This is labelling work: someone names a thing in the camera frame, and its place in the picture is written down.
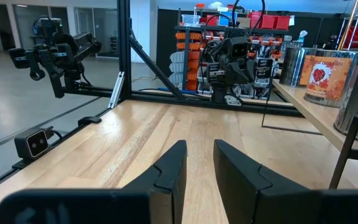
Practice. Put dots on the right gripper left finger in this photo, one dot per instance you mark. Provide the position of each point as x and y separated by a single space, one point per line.
169 186

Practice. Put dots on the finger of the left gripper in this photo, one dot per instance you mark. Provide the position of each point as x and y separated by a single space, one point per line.
234 71
247 71

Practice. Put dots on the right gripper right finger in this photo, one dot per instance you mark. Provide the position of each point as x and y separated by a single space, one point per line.
244 193

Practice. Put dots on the glass of orange candies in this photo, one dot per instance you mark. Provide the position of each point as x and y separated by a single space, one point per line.
328 77
292 67

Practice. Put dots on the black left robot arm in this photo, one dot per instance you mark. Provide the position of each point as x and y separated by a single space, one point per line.
220 93

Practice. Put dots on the black rack with orange bins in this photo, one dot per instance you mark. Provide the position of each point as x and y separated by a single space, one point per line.
194 67

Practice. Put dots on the brown cardboard box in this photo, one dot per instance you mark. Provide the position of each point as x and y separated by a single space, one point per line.
243 22

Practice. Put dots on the blue box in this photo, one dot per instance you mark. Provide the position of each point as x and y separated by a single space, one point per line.
225 19

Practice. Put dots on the clear plastic container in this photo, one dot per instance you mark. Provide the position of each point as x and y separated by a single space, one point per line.
191 20

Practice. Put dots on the wooden shelf riser black legs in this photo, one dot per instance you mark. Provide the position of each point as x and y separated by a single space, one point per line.
317 113

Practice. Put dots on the black table edge clip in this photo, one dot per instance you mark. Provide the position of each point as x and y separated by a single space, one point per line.
89 120

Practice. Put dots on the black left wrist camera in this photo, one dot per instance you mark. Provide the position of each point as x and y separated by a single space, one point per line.
239 49

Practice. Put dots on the black aluminium table frame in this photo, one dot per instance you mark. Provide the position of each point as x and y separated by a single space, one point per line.
124 46

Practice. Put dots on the silver metal bracket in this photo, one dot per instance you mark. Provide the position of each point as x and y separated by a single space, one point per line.
117 90

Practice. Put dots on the black table-level camera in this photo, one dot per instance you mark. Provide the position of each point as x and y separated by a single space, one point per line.
36 143

